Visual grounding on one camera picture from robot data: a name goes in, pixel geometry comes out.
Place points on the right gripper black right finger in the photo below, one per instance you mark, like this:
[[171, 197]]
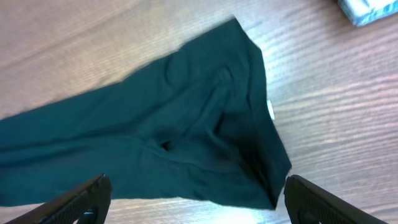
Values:
[[307, 203]]

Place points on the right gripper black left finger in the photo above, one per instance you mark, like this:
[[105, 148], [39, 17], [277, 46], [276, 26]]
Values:
[[86, 204]]

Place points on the black t-shirt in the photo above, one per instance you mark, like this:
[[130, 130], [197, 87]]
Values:
[[193, 124]]

